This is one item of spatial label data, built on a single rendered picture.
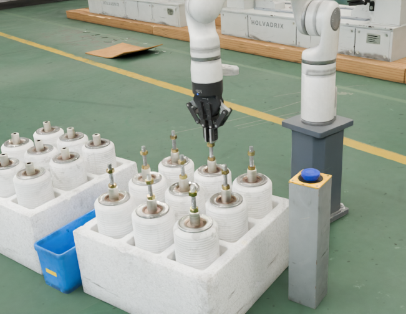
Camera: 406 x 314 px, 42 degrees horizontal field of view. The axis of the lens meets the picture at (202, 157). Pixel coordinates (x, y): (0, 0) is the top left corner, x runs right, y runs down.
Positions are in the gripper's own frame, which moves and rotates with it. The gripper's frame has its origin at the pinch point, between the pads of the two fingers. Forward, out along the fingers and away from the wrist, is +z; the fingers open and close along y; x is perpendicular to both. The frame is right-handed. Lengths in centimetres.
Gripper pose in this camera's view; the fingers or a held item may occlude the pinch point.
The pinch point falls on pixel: (210, 134)
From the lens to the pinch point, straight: 132.7
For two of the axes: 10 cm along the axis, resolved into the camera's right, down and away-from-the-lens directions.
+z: 0.6, 9.1, 4.0
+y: 7.7, 2.1, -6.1
